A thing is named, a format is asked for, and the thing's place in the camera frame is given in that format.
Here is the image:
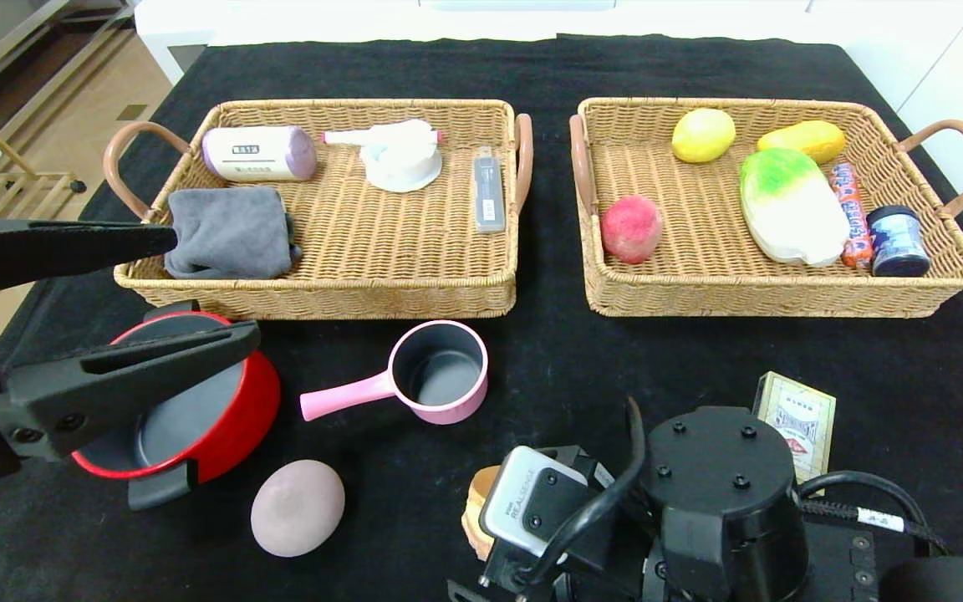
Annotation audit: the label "toy burger bun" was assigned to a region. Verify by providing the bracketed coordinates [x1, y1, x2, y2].
[461, 465, 503, 561]

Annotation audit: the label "toy napa cabbage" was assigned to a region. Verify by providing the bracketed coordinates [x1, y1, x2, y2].
[738, 148, 852, 267]

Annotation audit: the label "playing card box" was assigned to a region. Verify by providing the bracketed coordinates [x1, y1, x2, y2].
[753, 371, 837, 486]

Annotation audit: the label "wooden slatted rack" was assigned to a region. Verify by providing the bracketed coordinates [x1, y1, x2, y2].
[0, 125, 88, 335]

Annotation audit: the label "grey folded towel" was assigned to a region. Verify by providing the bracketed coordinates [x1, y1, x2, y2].
[164, 186, 304, 280]

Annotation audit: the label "white purple cylindrical bottle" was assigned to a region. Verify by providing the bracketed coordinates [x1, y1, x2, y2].
[201, 125, 318, 183]

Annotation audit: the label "pale purple egg-shaped taro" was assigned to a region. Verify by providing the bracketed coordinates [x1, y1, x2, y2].
[250, 459, 347, 559]

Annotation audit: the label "white cup with brush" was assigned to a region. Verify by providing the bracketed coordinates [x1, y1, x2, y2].
[322, 119, 445, 194]

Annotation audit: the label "pink saucepan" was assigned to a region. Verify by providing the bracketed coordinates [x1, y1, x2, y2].
[299, 320, 490, 426]

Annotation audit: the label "white table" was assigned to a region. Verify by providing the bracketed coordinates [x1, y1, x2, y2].
[135, 0, 846, 84]

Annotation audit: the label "grey slim rectangular case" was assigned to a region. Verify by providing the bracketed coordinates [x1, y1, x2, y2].
[471, 146, 507, 234]

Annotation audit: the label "black tablecloth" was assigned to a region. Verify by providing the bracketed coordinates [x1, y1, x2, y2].
[0, 35, 963, 602]

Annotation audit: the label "red peach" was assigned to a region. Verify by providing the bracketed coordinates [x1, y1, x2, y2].
[600, 195, 664, 265]

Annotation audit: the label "yellow lemon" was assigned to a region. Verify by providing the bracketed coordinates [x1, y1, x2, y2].
[671, 108, 736, 164]

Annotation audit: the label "yellow mango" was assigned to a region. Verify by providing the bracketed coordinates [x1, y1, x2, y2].
[756, 120, 848, 165]

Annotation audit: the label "orange sausage pack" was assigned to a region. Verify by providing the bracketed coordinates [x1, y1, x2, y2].
[828, 162, 875, 270]

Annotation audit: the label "dark blue jar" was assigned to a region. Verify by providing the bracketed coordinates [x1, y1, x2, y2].
[866, 205, 931, 278]

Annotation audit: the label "red pot black handles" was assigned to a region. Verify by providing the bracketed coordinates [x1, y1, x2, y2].
[72, 301, 283, 512]

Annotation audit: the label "grey metal shelf frame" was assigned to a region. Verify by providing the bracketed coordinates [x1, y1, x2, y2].
[0, 0, 141, 105]

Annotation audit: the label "wicker basket brown handles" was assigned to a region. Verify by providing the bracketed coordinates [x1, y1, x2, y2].
[569, 97, 963, 319]
[103, 99, 534, 322]

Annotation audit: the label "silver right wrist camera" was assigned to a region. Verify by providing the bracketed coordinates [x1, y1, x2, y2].
[479, 446, 616, 559]

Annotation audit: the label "black camera cable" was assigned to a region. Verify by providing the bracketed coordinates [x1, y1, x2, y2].
[519, 397, 648, 586]

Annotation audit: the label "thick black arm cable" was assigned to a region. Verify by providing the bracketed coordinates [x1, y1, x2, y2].
[795, 471, 950, 557]

